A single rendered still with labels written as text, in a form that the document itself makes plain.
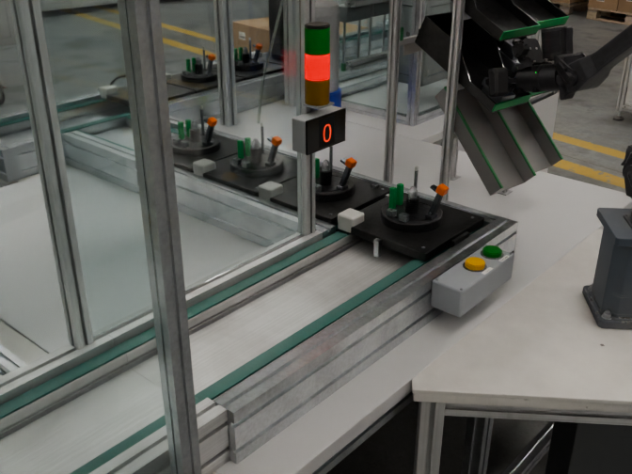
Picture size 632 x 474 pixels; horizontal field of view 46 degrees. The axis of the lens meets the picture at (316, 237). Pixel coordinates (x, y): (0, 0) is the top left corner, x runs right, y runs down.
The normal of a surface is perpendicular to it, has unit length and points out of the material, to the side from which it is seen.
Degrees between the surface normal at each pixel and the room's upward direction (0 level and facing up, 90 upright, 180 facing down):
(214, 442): 90
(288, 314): 0
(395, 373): 0
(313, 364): 90
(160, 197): 90
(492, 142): 45
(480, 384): 0
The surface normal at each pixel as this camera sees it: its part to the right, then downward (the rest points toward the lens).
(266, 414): 0.75, 0.29
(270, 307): 0.00, -0.90
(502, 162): 0.44, -0.39
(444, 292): -0.65, 0.33
